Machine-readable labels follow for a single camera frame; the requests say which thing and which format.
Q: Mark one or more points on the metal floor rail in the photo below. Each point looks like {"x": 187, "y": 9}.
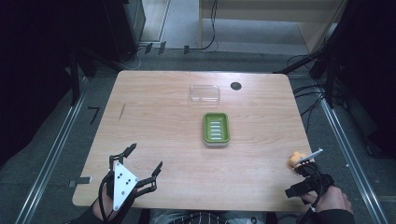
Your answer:
{"x": 351, "y": 155}
{"x": 49, "y": 158}

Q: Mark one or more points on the person's left hand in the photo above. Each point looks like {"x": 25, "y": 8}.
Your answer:
{"x": 99, "y": 207}

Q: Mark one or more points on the small grey metal bracket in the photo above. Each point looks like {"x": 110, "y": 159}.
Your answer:
{"x": 80, "y": 180}

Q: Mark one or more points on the light wooden cabinet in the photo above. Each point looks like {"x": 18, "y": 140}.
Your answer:
{"x": 267, "y": 11}

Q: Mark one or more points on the orange soap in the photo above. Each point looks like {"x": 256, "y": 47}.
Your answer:
{"x": 295, "y": 158}

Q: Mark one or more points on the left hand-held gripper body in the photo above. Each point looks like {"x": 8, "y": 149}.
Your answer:
{"x": 124, "y": 182}

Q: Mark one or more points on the green soap dish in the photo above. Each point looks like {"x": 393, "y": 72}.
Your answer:
{"x": 216, "y": 129}

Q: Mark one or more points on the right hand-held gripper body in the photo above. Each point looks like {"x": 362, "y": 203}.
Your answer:
{"x": 314, "y": 180}

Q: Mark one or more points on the black round table grommet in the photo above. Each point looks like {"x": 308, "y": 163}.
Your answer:
{"x": 235, "y": 86}

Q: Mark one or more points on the dark cabinet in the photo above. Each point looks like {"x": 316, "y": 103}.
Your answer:
{"x": 124, "y": 28}

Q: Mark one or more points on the black stand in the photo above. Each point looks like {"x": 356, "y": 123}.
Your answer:
{"x": 74, "y": 76}
{"x": 314, "y": 59}

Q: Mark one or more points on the clear plastic lid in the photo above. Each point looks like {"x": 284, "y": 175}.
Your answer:
{"x": 205, "y": 94}

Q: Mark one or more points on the person's right hand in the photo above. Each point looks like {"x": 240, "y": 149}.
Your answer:
{"x": 334, "y": 199}

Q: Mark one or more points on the person's striped clothing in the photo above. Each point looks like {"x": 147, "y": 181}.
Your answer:
{"x": 193, "y": 217}

